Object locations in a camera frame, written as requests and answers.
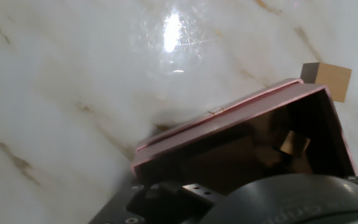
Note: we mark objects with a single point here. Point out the pink gift box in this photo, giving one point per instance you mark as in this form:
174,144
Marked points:
228,121

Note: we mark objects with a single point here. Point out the small wooden cube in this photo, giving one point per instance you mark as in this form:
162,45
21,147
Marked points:
295,143

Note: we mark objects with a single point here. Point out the medium wooden block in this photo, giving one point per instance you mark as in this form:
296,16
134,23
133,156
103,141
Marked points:
331,79

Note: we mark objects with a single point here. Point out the black metal mounting bracket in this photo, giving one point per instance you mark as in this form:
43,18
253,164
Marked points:
197,194

